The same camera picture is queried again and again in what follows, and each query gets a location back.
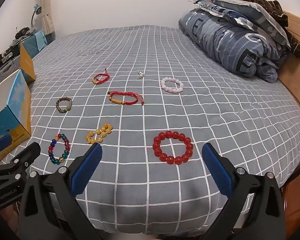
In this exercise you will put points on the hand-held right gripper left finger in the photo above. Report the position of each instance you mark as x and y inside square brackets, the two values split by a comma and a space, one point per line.
[87, 170]

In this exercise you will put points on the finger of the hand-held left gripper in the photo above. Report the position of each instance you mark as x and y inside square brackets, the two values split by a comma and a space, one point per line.
[27, 153]

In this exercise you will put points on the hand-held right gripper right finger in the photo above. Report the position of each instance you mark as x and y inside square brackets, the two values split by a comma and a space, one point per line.
[217, 170]

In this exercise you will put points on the blue cardboard box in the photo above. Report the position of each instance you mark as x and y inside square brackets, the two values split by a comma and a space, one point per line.
[20, 100]

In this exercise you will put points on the grey suitcase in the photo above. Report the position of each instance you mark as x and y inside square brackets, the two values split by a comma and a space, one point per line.
[5, 70]

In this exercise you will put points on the pile of dark small items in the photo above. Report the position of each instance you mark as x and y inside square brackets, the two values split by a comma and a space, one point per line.
[5, 53]

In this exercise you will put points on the teal suitcase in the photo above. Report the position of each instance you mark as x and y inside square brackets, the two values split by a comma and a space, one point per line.
[36, 42]

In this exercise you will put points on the dark clutter pile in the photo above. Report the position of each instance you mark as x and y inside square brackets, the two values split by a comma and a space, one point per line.
[23, 32]

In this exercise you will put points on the folded blue patterned quilt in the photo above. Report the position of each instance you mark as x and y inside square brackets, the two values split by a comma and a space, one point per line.
[227, 42]

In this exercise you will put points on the bed with grey checked sheet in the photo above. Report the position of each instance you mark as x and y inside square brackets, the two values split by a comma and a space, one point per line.
[140, 50]

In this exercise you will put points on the blue desk lamp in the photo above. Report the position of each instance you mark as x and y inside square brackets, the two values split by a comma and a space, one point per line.
[37, 8]

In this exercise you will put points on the beige curtain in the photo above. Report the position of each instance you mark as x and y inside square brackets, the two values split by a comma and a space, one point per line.
[46, 5]

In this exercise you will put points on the grey blue pillow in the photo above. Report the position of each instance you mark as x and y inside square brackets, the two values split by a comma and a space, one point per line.
[260, 15]

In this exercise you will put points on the dark brown blanket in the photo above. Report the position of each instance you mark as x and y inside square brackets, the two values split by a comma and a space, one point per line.
[277, 5]

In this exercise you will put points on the wooden bed frame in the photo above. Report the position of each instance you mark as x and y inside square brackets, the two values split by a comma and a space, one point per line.
[297, 80]

